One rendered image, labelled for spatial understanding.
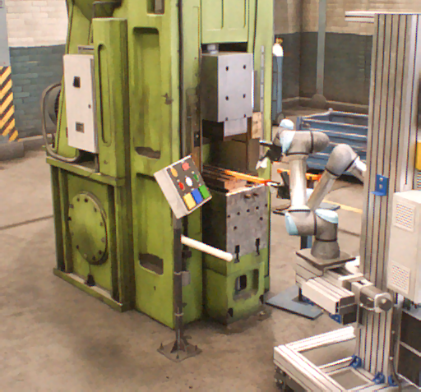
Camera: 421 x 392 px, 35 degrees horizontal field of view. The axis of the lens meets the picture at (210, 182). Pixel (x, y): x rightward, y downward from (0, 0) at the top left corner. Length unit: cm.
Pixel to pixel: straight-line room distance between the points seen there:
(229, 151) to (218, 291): 97
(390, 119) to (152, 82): 166
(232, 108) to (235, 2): 67
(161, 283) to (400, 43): 225
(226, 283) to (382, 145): 164
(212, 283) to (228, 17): 173
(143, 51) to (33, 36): 582
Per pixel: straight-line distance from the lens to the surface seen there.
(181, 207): 370
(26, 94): 1005
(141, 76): 435
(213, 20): 425
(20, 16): 996
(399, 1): 1244
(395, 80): 319
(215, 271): 448
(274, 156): 403
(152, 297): 461
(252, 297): 465
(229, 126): 420
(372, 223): 340
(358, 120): 871
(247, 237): 443
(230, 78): 417
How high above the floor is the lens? 209
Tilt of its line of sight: 15 degrees down
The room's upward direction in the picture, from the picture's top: straight up
